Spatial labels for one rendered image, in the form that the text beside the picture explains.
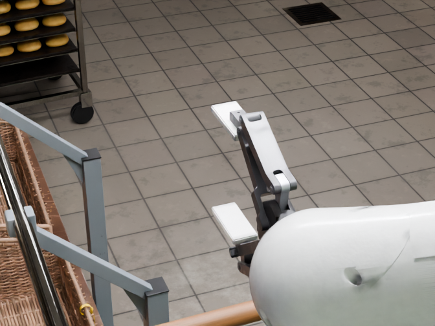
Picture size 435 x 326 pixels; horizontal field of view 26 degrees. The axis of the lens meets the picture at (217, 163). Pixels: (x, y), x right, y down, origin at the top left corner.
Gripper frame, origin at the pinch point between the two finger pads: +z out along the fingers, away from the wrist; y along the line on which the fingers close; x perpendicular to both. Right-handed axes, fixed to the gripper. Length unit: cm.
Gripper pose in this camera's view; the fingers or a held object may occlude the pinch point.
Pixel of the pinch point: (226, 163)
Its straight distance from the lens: 106.7
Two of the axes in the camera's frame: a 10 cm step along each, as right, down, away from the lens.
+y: 0.0, 8.4, 5.4
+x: 9.3, -1.9, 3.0
